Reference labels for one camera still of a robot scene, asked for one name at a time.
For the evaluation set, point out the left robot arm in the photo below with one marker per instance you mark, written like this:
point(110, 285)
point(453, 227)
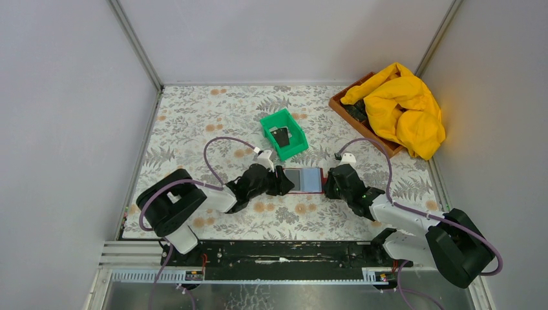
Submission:
point(166, 206)

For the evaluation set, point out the green plastic bin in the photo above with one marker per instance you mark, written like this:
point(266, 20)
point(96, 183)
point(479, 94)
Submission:
point(298, 140)

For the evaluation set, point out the brown wooden tray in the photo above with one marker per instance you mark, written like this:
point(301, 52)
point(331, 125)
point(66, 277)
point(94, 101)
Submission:
point(362, 126)

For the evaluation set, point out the dark items in tray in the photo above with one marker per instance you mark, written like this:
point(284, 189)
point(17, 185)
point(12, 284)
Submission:
point(357, 111)

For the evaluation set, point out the floral patterned table mat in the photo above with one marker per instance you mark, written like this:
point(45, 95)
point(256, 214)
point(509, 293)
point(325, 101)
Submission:
point(210, 131)

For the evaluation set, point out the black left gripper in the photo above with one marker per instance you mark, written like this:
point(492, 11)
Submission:
point(280, 185)

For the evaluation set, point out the yellow cloth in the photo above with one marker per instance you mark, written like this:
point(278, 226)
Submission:
point(401, 108)

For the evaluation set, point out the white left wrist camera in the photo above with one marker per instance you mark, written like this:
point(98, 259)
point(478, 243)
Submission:
point(264, 158)

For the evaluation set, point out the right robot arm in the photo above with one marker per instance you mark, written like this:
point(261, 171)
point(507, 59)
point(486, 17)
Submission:
point(449, 242)

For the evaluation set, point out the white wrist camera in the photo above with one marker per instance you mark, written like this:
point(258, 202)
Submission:
point(264, 158)
point(345, 158)

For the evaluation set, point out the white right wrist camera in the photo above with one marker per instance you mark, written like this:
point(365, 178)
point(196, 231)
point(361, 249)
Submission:
point(345, 158)

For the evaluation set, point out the dark grey credit card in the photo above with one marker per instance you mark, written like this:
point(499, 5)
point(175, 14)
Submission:
point(281, 136)

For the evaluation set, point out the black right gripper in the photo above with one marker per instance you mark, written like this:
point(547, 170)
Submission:
point(327, 186)

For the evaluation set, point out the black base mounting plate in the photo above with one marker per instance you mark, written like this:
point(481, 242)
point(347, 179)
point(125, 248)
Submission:
point(222, 260)

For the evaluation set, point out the red leather card holder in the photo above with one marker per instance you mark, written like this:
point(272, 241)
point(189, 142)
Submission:
point(306, 191)

